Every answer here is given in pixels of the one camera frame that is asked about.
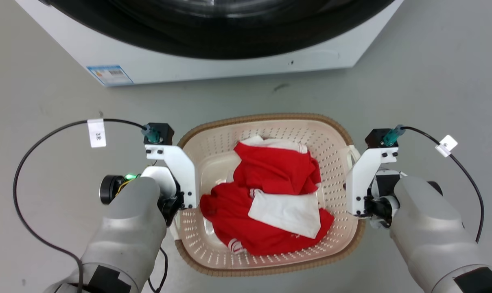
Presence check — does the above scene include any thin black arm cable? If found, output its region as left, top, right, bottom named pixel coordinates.
left=148, top=246, right=169, bottom=293

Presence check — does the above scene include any beige perforated laundry basket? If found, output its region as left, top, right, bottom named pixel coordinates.
left=173, top=113, right=367, bottom=278

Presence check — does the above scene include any red garment white collar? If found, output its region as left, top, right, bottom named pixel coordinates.
left=233, top=136, right=322, bottom=195

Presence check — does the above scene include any white right camera bracket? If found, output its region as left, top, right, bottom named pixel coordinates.
left=345, top=147, right=399, bottom=217

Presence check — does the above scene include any black left camera cable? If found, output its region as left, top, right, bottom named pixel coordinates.
left=13, top=118, right=149, bottom=293

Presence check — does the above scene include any black right camera cable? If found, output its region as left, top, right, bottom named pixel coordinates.
left=400, top=126, right=485, bottom=243

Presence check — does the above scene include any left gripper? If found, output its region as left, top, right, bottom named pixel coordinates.
left=141, top=166, right=185, bottom=227

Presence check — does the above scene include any white camera bracket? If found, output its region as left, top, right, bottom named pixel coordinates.
left=345, top=147, right=399, bottom=217
left=144, top=144, right=199, bottom=210

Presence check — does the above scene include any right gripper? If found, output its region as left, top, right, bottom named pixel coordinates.
left=365, top=169, right=407, bottom=229

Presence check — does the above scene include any black washing machine door opening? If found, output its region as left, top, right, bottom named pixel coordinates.
left=46, top=0, right=397, bottom=61

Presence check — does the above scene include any white washing machine body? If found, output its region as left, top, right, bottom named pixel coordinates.
left=16, top=0, right=405, bottom=87

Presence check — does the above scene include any white small cable tag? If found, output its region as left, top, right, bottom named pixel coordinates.
left=435, top=134, right=459, bottom=158

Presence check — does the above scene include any black camera cable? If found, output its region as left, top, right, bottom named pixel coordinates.
left=400, top=126, right=485, bottom=243
left=13, top=118, right=149, bottom=293

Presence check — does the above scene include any white long cable tag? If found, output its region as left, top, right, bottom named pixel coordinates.
left=87, top=118, right=107, bottom=149

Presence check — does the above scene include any red and white garment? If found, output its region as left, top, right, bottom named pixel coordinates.
left=200, top=183, right=335, bottom=256

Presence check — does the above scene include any white left camera bracket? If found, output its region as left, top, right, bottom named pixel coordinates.
left=144, top=144, right=199, bottom=210

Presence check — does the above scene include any blue white energy label sticker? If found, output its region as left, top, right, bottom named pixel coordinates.
left=86, top=64, right=134, bottom=87

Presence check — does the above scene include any white cloth piece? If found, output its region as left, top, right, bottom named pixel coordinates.
left=248, top=190, right=322, bottom=239

